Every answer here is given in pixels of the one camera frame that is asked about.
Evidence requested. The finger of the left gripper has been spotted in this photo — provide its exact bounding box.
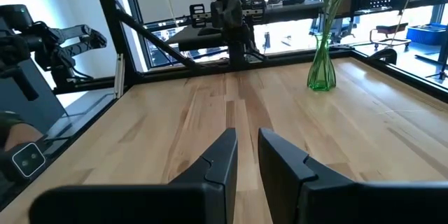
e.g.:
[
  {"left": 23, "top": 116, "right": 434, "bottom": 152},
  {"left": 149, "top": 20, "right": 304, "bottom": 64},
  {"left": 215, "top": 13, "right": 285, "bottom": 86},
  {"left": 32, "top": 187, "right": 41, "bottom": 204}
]
[
  {"left": 251, "top": 0, "right": 268, "bottom": 20},
  {"left": 189, "top": 3, "right": 207, "bottom": 29}
]

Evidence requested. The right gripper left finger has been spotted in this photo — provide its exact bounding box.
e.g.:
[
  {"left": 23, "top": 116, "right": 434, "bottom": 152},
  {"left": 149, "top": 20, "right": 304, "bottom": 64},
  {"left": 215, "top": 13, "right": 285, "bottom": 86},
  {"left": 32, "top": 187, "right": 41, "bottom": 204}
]
[{"left": 28, "top": 127, "right": 239, "bottom": 224}]

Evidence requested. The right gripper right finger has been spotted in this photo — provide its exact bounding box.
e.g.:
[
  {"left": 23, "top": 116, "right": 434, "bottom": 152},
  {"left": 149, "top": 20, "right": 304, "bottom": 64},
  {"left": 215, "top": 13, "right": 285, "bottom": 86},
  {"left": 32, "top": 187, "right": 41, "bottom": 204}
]
[{"left": 258, "top": 127, "right": 448, "bottom": 224}]

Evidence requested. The green glass vase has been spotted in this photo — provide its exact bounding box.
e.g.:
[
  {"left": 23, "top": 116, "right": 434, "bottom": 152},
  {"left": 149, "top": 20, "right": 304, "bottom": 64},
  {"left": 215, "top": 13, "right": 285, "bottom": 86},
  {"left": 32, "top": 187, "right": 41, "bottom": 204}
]
[{"left": 307, "top": 32, "right": 338, "bottom": 92}]

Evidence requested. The grey desk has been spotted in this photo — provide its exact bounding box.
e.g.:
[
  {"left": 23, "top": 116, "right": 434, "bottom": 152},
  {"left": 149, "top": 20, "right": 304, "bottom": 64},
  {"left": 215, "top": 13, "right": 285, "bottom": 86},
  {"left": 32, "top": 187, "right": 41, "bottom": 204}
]
[{"left": 164, "top": 0, "right": 325, "bottom": 52}]

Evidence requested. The rolling stool with red seat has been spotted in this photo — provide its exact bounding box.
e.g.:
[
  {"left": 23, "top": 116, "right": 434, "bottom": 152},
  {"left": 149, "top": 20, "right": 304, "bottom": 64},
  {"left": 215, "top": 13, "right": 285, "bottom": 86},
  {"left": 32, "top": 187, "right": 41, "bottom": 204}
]
[{"left": 370, "top": 22, "right": 413, "bottom": 53}]

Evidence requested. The black curved object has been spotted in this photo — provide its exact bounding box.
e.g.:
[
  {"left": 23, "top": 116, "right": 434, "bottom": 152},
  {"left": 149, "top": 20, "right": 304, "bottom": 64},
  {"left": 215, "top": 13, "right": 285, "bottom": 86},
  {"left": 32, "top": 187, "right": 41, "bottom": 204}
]
[{"left": 367, "top": 48, "right": 399, "bottom": 65}]

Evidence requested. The blue plastic bin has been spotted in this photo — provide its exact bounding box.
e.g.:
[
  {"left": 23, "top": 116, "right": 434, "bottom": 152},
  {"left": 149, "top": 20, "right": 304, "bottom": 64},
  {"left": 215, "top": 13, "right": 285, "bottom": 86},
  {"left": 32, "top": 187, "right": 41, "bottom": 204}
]
[{"left": 405, "top": 22, "right": 448, "bottom": 46}]

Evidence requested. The black smartphone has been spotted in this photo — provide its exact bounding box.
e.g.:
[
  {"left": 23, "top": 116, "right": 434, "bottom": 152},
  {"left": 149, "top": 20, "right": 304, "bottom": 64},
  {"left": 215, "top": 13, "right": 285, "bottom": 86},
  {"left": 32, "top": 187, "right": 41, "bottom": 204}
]
[{"left": 0, "top": 141, "right": 48, "bottom": 183}]

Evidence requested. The dark grey panel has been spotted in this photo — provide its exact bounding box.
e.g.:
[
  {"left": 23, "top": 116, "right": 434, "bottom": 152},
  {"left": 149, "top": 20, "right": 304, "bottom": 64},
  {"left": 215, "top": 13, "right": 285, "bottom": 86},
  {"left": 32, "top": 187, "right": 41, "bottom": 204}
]
[{"left": 0, "top": 57, "right": 68, "bottom": 136}]

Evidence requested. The black tripod stand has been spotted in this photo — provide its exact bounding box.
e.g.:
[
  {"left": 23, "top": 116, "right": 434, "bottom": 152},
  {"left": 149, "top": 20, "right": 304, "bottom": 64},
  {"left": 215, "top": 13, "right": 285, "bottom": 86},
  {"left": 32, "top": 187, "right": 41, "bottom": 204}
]
[{"left": 425, "top": 24, "right": 448, "bottom": 81}]

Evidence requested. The person's hand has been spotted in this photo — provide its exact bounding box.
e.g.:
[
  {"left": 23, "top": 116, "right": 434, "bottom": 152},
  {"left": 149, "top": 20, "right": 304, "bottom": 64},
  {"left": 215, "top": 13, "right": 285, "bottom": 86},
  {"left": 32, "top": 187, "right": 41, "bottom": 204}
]
[{"left": 2, "top": 122, "right": 44, "bottom": 153}]

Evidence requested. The person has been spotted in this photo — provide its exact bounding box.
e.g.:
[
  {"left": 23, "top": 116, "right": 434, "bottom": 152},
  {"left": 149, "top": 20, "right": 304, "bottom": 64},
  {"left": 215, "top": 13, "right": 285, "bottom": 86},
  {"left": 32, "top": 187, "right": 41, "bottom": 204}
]
[{"left": 0, "top": 111, "right": 45, "bottom": 152}]

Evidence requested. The black aluminium table frame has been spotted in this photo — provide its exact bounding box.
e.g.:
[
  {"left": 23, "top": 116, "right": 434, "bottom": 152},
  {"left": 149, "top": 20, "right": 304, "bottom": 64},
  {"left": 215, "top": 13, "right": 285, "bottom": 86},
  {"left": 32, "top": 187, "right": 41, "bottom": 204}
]
[{"left": 90, "top": 0, "right": 448, "bottom": 103}]

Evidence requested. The white frame bracket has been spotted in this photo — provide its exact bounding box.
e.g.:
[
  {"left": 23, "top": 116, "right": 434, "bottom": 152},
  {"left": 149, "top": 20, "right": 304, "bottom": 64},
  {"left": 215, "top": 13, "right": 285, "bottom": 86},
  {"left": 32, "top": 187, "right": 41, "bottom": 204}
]
[{"left": 114, "top": 53, "right": 126, "bottom": 100}]

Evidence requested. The thin yellow cable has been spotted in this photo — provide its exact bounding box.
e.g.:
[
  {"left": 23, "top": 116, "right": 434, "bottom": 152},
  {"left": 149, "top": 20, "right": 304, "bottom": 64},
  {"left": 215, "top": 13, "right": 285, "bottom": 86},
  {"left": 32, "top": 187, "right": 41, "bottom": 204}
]
[{"left": 389, "top": 0, "right": 414, "bottom": 47}]

